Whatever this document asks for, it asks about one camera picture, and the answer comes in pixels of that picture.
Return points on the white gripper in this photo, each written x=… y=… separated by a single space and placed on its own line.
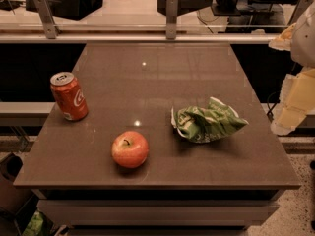
x=305 y=40

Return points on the red coke can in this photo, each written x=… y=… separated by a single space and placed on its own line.
x=69 y=96

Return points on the person seated in background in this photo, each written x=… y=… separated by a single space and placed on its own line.
x=246 y=16

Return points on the green chip bag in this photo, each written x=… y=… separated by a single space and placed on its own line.
x=203 y=125

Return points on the red apple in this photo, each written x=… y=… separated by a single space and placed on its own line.
x=130 y=149

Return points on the green bag under table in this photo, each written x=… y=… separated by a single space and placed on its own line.
x=37 y=226

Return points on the right metal rail bracket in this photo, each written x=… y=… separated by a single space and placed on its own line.
x=299 y=9

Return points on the metal rail bracket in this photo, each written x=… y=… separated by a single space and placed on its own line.
x=51 y=30
x=299 y=9
x=171 y=18

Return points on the middle metal rail bracket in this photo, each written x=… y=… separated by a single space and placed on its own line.
x=171 y=18

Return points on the left metal rail bracket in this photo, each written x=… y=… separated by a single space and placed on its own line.
x=51 y=30

